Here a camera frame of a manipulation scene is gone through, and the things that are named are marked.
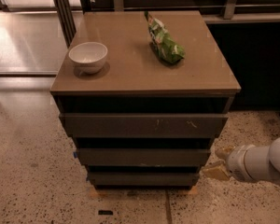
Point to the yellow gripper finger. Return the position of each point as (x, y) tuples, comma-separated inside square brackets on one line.
[(216, 170), (223, 153)]

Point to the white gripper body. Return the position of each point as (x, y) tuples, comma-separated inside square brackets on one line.
[(236, 162)]

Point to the grey top drawer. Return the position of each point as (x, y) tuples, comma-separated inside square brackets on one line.
[(143, 125)]

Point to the grey drawer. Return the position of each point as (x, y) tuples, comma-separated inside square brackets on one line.
[(142, 179), (143, 157), (143, 125)]

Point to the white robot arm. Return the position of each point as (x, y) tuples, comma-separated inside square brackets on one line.
[(267, 163)]

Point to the brown drawer cabinet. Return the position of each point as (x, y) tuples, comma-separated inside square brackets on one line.
[(135, 81)]

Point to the grey bottom drawer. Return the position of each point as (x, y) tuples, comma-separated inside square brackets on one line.
[(142, 179)]

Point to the grey middle drawer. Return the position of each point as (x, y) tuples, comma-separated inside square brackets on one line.
[(143, 157)]

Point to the green chip bag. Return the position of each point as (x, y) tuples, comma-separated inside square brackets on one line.
[(166, 48)]

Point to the black tape floor marker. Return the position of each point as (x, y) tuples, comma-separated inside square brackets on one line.
[(105, 212)]

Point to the metal shelf rack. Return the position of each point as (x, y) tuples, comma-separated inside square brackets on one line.
[(230, 21)]

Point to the white ceramic bowl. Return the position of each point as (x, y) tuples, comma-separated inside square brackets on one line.
[(89, 57)]

